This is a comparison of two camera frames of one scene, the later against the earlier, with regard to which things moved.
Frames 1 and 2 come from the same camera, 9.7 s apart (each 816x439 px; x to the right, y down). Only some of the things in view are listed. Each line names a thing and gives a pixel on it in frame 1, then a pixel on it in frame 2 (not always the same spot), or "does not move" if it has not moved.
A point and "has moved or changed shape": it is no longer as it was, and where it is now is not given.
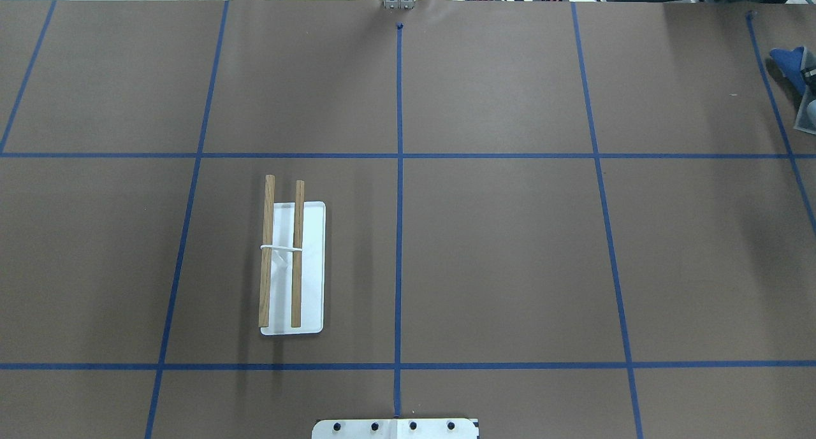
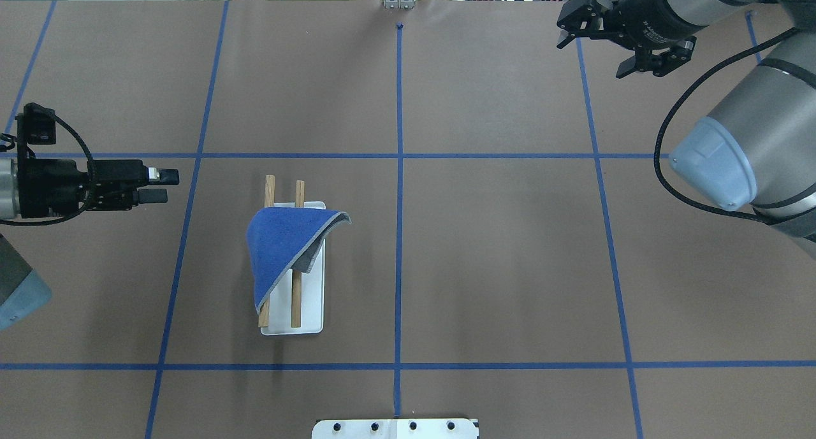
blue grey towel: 790,62 has moved or changed shape
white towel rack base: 313,292 does not move
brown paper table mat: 567,219 does not move
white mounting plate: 394,428 does not move
